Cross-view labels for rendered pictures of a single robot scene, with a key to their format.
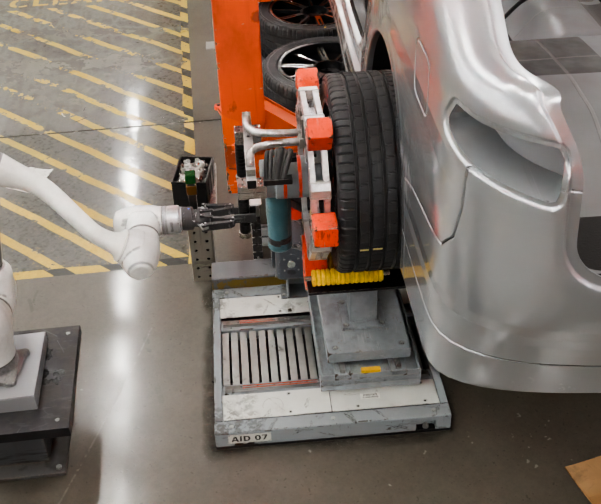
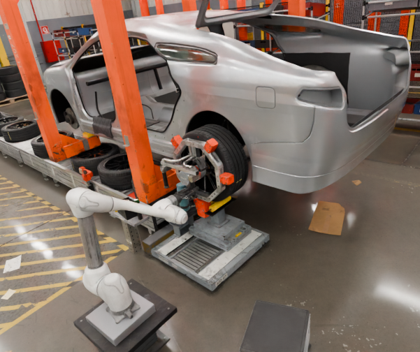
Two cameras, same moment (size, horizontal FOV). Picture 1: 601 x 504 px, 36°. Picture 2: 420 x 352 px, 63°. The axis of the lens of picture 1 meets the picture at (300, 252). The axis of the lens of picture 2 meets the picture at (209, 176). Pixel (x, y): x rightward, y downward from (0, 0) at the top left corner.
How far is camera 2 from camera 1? 1.75 m
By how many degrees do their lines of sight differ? 36
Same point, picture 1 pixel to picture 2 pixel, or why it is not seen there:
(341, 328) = (218, 228)
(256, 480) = (237, 290)
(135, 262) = (182, 215)
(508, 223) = (331, 119)
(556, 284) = (344, 134)
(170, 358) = (158, 279)
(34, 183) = (126, 203)
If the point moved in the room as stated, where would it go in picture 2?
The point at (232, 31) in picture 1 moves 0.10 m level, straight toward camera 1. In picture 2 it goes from (138, 134) to (145, 136)
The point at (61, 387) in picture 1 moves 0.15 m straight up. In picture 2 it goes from (154, 299) to (150, 283)
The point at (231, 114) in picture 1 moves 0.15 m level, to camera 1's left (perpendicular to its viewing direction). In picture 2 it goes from (143, 169) to (128, 175)
